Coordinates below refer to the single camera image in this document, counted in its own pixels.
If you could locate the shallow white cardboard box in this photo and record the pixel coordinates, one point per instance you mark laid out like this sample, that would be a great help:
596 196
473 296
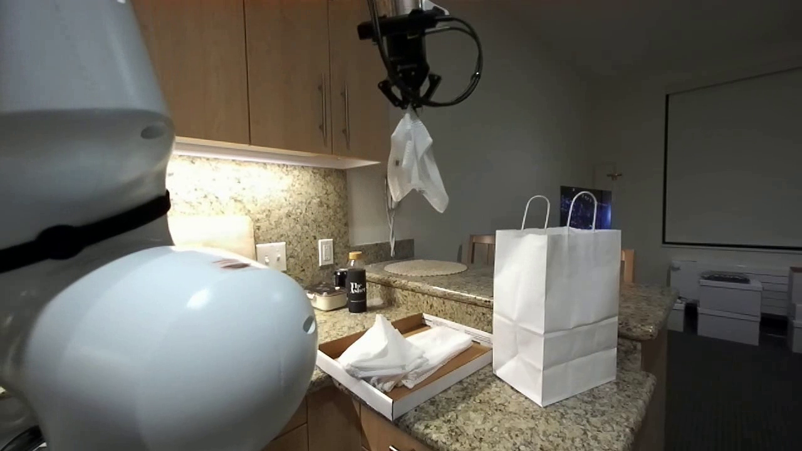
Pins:
392 402

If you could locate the wide white wall outlet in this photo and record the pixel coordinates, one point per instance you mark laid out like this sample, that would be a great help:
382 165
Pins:
270 253

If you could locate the white wall board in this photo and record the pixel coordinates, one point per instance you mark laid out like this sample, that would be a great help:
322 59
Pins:
734 158

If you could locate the dark monitor with blue glow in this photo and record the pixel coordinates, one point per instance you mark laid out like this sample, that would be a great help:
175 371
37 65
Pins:
583 204

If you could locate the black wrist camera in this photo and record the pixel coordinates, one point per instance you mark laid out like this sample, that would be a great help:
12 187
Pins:
403 23

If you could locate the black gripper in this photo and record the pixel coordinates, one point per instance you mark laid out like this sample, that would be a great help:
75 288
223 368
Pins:
409 61

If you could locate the wooden dining chair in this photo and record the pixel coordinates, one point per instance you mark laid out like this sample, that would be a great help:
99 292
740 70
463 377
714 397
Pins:
478 249
627 266

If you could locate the white paper bag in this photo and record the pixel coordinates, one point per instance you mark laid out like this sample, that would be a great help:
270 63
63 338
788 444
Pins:
553 316

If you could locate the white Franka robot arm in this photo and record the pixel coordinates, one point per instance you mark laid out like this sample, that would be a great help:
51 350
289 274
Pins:
166 352

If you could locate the small white dish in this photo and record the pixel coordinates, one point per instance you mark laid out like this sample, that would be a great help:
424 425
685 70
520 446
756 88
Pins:
329 299

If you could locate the wooden base cabinet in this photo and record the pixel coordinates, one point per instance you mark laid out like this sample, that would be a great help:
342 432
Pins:
375 429

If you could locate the wooden wall cabinet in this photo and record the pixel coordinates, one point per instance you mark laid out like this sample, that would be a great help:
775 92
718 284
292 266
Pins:
266 76

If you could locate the narrow white wall outlet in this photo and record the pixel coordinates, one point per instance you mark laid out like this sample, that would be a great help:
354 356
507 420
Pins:
323 252

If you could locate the black jar with wooden lid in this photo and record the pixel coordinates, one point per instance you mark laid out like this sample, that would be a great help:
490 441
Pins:
355 288

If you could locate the white wall phone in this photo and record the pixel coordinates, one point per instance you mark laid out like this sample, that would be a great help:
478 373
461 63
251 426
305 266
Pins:
392 229

